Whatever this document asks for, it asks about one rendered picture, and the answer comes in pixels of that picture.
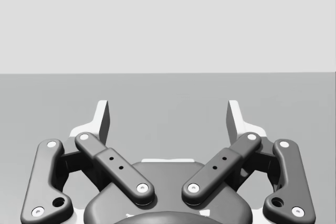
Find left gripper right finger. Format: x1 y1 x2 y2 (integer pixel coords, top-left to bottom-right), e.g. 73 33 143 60
181 100 317 224

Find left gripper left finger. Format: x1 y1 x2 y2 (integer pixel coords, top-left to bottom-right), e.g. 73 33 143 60
20 100 155 224

